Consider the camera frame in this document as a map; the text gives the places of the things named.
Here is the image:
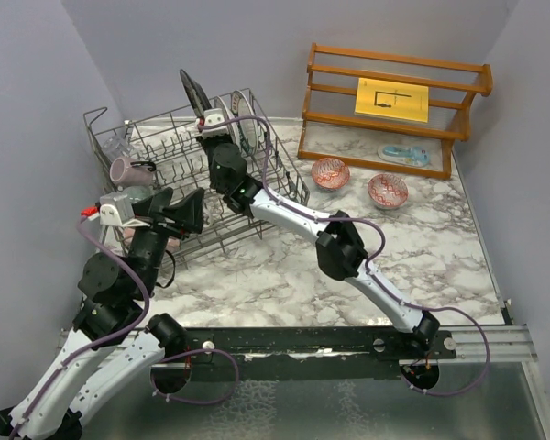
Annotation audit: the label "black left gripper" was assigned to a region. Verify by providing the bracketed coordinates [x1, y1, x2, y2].
[124, 186, 205, 297]

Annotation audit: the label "green rimmed white plate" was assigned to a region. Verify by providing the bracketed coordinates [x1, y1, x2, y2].
[231, 90, 259, 156]

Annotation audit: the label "purple glass mug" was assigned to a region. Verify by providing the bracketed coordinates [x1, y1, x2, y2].
[109, 156, 157, 187]

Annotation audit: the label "white plate red characters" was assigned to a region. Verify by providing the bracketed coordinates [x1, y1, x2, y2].
[214, 96, 242, 150]

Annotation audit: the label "dark rimmed beige plate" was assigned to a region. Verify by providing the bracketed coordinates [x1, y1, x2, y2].
[179, 69, 212, 118]

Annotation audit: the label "clear octagonal glass tumbler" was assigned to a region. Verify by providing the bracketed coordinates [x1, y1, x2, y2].
[102, 135, 136, 161]

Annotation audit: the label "pink mug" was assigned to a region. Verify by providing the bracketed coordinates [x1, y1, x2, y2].
[122, 228, 181, 251]

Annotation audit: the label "grey-green ceramic mug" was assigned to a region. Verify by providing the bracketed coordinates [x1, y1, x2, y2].
[121, 186, 154, 204]

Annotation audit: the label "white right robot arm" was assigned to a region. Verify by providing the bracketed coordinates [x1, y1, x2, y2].
[196, 135, 440, 358]

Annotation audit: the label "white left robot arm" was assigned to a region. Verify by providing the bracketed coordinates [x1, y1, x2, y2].
[0, 188, 204, 439]

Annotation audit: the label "wooden shelf rack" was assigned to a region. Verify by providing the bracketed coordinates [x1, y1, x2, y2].
[297, 42, 493, 180]

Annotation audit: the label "red patterned bowl near mug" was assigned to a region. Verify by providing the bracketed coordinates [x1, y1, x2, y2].
[311, 157, 350, 192]

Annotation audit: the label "red patterned bowl far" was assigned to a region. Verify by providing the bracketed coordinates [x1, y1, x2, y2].
[368, 173, 409, 210]

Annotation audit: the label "yellow book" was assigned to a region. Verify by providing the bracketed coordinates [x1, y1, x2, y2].
[354, 78, 429, 123]

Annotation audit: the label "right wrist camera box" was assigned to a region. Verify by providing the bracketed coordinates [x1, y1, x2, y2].
[196, 108, 228, 138]

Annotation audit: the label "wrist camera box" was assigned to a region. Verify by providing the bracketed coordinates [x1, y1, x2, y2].
[196, 108, 228, 138]
[81, 192, 148, 228]

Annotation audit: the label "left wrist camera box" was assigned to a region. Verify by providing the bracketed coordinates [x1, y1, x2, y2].
[81, 192, 148, 228]

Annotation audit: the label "grey wire dish rack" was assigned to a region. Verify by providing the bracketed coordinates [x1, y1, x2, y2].
[83, 105, 310, 270]

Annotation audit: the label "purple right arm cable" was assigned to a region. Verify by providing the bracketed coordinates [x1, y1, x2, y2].
[201, 115, 490, 398]

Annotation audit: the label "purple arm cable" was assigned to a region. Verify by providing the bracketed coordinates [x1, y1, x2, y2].
[201, 115, 490, 398]
[8, 214, 240, 440]

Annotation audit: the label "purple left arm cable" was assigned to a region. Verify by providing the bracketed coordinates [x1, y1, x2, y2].
[8, 214, 240, 440]

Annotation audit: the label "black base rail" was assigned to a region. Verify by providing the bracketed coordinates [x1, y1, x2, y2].
[187, 326, 456, 381]

